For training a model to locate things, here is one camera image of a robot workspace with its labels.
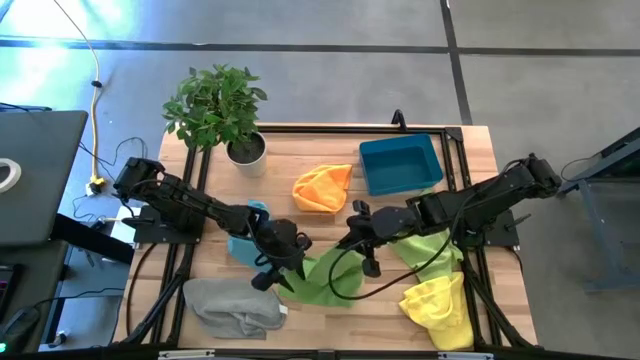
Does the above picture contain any black keyboard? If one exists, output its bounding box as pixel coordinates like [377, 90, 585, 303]
[0, 263, 22, 308]

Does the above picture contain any black camera bracket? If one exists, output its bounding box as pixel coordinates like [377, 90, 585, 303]
[390, 108, 409, 133]

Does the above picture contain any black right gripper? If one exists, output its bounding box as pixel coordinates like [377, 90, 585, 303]
[335, 198, 384, 280]

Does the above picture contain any blue plastic bin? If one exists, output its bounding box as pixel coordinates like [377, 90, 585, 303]
[358, 132, 446, 198]

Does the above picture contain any silver edge bracket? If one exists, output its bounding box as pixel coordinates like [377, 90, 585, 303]
[158, 349, 217, 360]
[438, 350, 496, 360]

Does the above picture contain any white power box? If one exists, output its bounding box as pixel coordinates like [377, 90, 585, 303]
[109, 204, 139, 248]

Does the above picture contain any thin black floor cable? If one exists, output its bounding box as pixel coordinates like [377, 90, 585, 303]
[74, 135, 150, 224]

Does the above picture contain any green leafy plant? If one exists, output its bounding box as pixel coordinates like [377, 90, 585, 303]
[161, 62, 269, 152]

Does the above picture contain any dark metal cart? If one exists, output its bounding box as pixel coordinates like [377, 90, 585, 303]
[551, 126, 640, 294]

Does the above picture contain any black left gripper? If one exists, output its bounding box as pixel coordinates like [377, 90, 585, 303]
[247, 215, 314, 294]

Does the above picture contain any teal microfiber towel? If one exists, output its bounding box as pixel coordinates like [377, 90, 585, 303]
[226, 199, 274, 274]

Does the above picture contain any yellow microfiber towel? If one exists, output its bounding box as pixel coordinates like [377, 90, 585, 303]
[397, 271, 476, 352]

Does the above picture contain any black aluminium table frame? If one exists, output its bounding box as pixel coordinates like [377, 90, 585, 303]
[119, 123, 539, 352]

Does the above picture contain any white plant pot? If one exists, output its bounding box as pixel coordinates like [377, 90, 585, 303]
[223, 130, 269, 179]

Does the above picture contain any black computer mouse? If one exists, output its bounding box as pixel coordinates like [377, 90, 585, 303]
[0, 305, 42, 349]

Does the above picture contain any dark green microfiber towel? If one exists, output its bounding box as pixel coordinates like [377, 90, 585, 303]
[276, 244, 367, 308]

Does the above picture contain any orange microfiber towel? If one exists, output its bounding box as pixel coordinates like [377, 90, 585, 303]
[291, 163, 354, 215]

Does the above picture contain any light green microfiber towel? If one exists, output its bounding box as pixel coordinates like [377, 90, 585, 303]
[388, 229, 466, 283]

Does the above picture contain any grey microfiber towel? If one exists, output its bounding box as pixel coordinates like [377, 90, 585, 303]
[181, 277, 290, 342]

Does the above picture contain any white tape roll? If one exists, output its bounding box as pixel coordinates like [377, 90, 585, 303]
[0, 156, 23, 195]

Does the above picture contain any yellow floor cable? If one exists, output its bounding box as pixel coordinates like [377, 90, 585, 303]
[51, 0, 109, 189]

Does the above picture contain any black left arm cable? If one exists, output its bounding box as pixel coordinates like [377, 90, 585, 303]
[246, 218, 314, 270]

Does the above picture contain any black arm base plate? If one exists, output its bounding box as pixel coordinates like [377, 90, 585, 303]
[451, 206, 522, 249]
[131, 204, 208, 246]

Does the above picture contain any black side desk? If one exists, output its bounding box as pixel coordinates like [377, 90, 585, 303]
[0, 214, 137, 354]

